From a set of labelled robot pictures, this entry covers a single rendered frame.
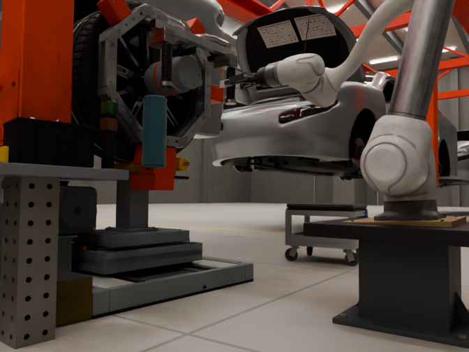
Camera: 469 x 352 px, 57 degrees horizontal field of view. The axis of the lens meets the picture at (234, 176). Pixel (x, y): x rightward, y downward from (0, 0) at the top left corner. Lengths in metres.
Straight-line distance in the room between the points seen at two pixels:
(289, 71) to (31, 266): 1.01
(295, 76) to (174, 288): 0.87
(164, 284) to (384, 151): 0.88
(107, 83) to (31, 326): 0.84
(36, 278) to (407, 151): 0.99
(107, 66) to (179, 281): 0.82
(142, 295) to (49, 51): 0.83
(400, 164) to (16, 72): 1.10
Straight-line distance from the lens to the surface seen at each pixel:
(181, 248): 1.85
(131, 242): 1.72
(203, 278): 1.71
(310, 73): 1.53
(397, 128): 1.19
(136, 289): 1.50
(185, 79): 1.67
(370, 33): 1.56
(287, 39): 5.30
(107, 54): 1.66
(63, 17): 1.53
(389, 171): 1.15
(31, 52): 1.45
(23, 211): 1.18
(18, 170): 1.14
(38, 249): 1.21
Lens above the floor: 0.38
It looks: 3 degrees up
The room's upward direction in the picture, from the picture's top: 1 degrees clockwise
